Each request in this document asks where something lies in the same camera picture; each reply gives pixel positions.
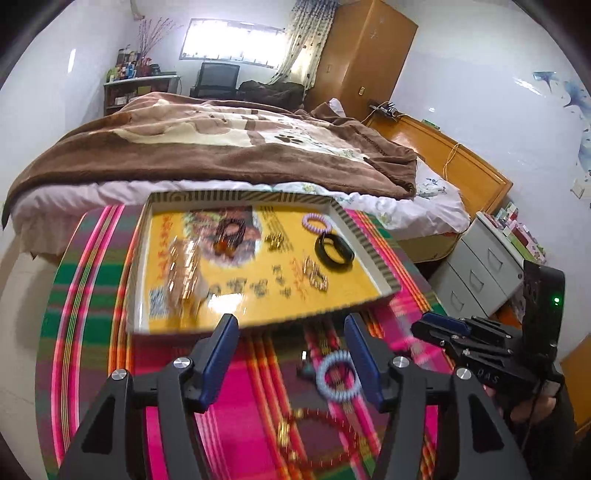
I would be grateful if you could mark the black wristband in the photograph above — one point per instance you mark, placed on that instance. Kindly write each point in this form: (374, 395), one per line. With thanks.
(334, 253)

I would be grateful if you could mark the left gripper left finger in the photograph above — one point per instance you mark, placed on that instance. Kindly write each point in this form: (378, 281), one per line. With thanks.
(111, 441)

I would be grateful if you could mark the patterned window curtain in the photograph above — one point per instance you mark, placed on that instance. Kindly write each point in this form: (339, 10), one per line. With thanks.
(306, 36)

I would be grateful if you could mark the dark clothes pile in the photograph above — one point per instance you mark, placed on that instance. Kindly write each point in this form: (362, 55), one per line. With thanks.
(286, 95)

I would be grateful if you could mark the clear pink hair claw clip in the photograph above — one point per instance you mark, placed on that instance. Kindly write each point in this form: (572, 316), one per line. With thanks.
(185, 285)

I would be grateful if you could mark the wooden wardrobe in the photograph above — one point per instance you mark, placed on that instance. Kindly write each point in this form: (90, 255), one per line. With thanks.
(363, 57)

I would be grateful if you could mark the pink green plaid cloth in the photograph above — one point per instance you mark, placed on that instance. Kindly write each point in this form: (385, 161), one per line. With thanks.
(83, 339)

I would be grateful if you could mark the small gold hair clip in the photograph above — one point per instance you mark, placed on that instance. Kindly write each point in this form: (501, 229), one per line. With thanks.
(275, 242)

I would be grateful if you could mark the white drawer nightstand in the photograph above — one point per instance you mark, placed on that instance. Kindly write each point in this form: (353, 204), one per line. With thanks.
(481, 274)

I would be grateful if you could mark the gold rhinestone hair clip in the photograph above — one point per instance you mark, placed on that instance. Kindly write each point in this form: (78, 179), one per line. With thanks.
(315, 277)

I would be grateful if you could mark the right hand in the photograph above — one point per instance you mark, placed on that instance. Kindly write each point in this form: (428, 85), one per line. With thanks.
(534, 410)

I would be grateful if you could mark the brown paw print blanket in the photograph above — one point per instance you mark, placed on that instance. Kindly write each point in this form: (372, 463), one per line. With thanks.
(164, 136)

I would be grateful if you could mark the dried branch bouquet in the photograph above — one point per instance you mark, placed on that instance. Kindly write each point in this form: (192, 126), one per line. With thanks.
(150, 33)

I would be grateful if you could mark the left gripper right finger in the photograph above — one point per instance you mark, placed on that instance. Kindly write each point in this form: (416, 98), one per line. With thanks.
(473, 440)

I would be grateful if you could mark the black camera module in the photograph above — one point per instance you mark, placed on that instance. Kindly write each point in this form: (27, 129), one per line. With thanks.
(544, 294)

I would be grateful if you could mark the wooden headboard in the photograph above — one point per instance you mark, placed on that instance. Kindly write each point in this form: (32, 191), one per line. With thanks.
(482, 186)

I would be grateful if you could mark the black office chair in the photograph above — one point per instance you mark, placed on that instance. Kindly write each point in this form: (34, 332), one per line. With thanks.
(215, 81)

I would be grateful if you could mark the pink floral bed sheet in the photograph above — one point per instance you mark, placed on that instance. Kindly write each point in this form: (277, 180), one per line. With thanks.
(46, 217)

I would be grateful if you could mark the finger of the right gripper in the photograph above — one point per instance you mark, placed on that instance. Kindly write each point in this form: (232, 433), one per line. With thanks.
(443, 335)
(448, 321)

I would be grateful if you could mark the wooden side desk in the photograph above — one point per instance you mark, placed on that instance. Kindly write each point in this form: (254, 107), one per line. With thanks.
(119, 93)

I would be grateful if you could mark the striped yellow cardboard box tray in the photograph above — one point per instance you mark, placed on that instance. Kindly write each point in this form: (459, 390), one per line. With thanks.
(245, 279)

